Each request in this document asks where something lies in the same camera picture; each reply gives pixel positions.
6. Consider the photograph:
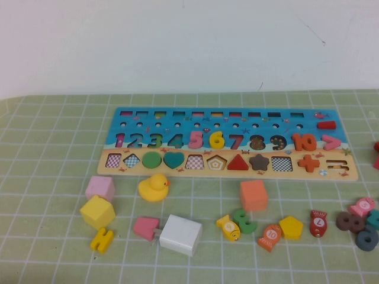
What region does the yellow wooden number six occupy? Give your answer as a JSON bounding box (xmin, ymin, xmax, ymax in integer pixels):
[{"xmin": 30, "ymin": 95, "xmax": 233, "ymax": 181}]
[{"xmin": 208, "ymin": 131, "xmax": 226, "ymax": 150}]

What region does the teal wooden heart piece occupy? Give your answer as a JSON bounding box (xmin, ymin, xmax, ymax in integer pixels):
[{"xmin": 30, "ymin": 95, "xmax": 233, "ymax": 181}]
[{"xmin": 163, "ymin": 151, "xmax": 185, "ymax": 170}]

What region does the green wooden circle piece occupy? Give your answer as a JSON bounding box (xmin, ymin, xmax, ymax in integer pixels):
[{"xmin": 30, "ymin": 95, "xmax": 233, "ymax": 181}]
[{"xmin": 142, "ymin": 151, "xmax": 163, "ymax": 170}]

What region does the red wooden triangle piece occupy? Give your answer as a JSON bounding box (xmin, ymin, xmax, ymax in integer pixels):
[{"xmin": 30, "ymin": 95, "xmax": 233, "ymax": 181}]
[{"xmin": 227, "ymin": 153, "xmax": 249, "ymax": 172}]

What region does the wooden number shape puzzle board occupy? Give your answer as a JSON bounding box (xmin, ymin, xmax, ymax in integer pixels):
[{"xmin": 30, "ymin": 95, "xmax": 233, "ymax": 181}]
[{"xmin": 97, "ymin": 106, "xmax": 359, "ymax": 181}]

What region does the brown wooden star piece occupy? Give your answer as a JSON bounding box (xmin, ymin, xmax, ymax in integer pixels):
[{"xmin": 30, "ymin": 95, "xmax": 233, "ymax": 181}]
[{"xmin": 249, "ymin": 153, "xmax": 271, "ymax": 172}]

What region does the pink wooden trapezoid piece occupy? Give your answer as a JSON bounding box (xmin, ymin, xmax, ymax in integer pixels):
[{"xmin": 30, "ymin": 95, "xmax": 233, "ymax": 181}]
[{"xmin": 132, "ymin": 217, "xmax": 161, "ymax": 243}]

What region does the yellow wooden pentagon piece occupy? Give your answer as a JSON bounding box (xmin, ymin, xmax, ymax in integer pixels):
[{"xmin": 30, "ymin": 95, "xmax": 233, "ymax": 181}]
[{"xmin": 278, "ymin": 215, "xmax": 305, "ymax": 241}]

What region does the teal wooden number piece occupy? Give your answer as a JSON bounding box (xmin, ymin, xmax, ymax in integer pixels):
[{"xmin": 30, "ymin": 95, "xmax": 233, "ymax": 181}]
[{"xmin": 365, "ymin": 209, "xmax": 379, "ymax": 231}]

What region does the pink wooden number five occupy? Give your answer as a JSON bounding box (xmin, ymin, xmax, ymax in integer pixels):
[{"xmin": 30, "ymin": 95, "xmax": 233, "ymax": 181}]
[{"xmin": 188, "ymin": 130, "xmax": 205, "ymax": 150}]

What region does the yellow rubber duck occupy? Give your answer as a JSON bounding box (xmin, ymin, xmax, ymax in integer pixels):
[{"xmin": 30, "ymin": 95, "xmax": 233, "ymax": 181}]
[{"xmin": 137, "ymin": 173, "xmax": 171, "ymax": 203}]

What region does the orange wooden cube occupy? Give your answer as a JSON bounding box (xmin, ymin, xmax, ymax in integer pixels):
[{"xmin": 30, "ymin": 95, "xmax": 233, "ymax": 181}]
[{"xmin": 239, "ymin": 179, "xmax": 269, "ymax": 212}]

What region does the white power adapter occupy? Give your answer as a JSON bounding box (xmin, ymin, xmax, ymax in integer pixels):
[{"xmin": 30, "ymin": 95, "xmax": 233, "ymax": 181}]
[{"xmin": 151, "ymin": 214, "xmax": 204, "ymax": 258}]

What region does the yellow wooden fish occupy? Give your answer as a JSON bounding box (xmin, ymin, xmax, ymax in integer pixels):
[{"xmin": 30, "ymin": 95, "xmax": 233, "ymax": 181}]
[{"xmin": 216, "ymin": 214, "xmax": 241, "ymax": 243}]

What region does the pink wooden cube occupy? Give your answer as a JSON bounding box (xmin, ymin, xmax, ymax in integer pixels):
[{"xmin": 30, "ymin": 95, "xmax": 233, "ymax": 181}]
[{"xmin": 84, "ymin": 176, "xmax": 115, "ymax": 204}]

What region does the green wooden number three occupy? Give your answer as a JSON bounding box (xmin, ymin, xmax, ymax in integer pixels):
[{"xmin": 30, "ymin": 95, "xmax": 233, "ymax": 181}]
[{"xmin": 232, "ymin": 208, "xmax": 258, "ymax": 235}]

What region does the orange wooden number ten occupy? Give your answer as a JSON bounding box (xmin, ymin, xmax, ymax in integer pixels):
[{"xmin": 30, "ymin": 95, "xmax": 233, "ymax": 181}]
[{"xmin": 291, "ymin": 133, "xmax": 318, "ymax": 152}]

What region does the yellow wooden cube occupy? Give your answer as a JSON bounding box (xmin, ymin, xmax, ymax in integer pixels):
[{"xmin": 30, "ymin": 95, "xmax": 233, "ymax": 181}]
[{"xmin": 79, "ymin": 195, "xmax": 116, "ymax": 231}]

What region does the orange wooden plus sign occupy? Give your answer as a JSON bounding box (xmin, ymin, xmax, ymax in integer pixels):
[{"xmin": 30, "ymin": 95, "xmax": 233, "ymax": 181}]
[{"xmin": 297, "ymin": 154, "xmax": 322, "ymax": 173}]

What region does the orange wooden fish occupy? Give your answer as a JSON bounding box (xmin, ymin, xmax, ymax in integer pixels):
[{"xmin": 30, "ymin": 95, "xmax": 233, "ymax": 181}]
[{"xmin": 256, "ymin": 224, "xmax": 282, "ymax": 253}]

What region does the yellow wooden equals sign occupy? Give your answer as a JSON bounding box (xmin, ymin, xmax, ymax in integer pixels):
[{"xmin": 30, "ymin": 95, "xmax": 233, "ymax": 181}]
[{"xmin": 89, "ymin": 227, "xmax": 115, "ymax": 255}]

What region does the green checked tablecloth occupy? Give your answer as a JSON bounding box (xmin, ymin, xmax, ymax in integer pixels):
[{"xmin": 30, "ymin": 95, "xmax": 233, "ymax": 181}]
[{"xmin": 0, "ymin": 88, "xmax": 379, "ymax": 284}]

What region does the pink wooden greater-than sign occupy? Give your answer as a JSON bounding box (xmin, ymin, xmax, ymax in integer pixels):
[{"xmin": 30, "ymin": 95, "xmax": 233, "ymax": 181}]
[{"xmin": 322, "ymin": 134, "xmax": 342, "ymax": 151}]

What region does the red wooden fish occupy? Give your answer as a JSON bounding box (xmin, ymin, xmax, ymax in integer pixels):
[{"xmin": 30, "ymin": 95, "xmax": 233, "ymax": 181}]
[{"xmin": 309, "ymin": 209, "xmax": 328, "ymax": 238}]

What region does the brown wooden number eight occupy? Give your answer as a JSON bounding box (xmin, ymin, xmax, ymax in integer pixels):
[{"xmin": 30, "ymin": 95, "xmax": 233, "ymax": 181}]
[{"xmin": 336, "ymin": 211, "xmax": 366, "ymax": 240}]

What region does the pink wooden fish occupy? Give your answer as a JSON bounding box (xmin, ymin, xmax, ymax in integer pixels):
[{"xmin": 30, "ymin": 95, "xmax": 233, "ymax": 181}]
[{"xmin": 348, "ymin": 197, "xmax": 377, "ymax": 218}]

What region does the grey-blue wooden number nine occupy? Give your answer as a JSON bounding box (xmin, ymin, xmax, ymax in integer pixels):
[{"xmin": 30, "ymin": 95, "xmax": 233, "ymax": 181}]
[{"xmin": 355, "ymin": 225, "xmax": 379, "ymax": 253}]

